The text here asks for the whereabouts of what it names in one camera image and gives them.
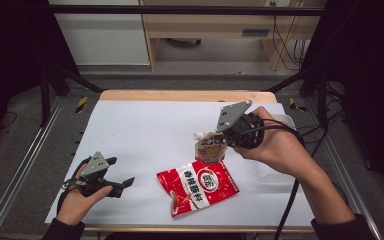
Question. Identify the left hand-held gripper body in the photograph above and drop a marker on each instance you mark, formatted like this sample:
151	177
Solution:
95	166

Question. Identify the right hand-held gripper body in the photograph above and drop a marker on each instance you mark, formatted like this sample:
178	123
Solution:
243	130

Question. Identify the beige food pouch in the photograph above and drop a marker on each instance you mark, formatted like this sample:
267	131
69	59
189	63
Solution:
210	151

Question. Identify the red and white seasoning packet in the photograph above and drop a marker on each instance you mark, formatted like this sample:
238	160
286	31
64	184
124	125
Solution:
213	193

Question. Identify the person's right hand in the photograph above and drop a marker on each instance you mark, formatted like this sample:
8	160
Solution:
280	146

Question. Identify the person's left hand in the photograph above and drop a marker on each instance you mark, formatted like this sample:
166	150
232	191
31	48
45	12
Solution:
76	206

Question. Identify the white table cover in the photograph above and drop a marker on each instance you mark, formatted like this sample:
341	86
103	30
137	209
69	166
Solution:
146	133

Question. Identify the clear plastic container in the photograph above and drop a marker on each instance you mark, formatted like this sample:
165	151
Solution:
273	175

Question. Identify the yellow black tape marker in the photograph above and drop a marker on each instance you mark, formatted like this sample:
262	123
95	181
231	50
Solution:
295	105
81	104

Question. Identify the black metal stand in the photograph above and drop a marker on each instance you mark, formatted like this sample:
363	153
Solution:
45	96
321	96

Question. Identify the wooden desk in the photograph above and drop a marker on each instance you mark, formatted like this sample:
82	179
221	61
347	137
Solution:
210	30

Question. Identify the white cabinet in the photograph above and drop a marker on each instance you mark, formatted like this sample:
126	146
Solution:
103	36

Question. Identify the black curtain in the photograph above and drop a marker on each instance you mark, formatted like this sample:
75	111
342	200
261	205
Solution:
370	83
10	50

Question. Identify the black horizontal frame bar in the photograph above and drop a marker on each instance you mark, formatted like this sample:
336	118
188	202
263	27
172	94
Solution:
180	10

